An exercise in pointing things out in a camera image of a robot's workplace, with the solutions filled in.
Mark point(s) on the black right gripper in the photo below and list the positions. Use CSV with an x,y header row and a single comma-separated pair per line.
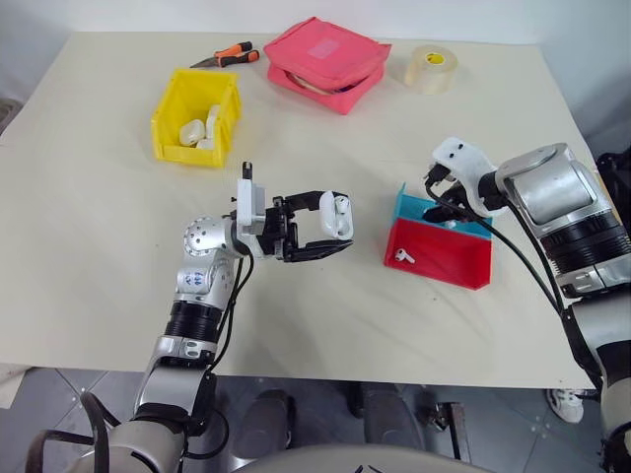
x,y
457,196

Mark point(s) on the yellow plastic bin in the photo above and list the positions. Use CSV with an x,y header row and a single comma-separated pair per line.
x,y
170,106

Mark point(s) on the clear tape roll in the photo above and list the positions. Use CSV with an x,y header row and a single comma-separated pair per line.
x,y
429,74

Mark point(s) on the red plastic tray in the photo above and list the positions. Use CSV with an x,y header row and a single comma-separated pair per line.
x,y
443,251

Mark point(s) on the dark rounded shape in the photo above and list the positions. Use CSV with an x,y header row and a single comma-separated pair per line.
x,y
263,419
392,416

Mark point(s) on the teal plastic tray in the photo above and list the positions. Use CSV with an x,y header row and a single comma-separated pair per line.
x,y
411,207

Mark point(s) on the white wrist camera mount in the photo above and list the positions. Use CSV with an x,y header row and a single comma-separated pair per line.
x,y
249,207
463,157

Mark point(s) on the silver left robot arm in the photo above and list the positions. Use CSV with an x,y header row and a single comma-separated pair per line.
x,y
194,281

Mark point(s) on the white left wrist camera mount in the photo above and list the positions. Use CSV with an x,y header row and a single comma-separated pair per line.
x,y
249,207

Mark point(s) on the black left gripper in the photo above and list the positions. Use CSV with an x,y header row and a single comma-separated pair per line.
x,y
278,226

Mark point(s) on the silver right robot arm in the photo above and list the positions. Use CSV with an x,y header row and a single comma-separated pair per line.
x,y
552,187

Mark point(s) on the orange black pliers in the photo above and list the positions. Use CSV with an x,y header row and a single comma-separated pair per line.
x,y
231,51

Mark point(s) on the rusty metal frame leg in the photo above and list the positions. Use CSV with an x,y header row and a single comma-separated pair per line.
x,y
451,428

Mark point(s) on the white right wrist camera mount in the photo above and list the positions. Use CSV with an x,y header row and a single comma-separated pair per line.
x,y
463,157

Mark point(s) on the pink fabric zip pouch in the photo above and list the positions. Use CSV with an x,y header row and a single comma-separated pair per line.
x,y
320,49

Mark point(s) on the white sneaker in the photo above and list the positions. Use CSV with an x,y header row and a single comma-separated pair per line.
x,y
564,404

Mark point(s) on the black equipment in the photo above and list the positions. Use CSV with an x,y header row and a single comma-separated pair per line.
x,y
616,177

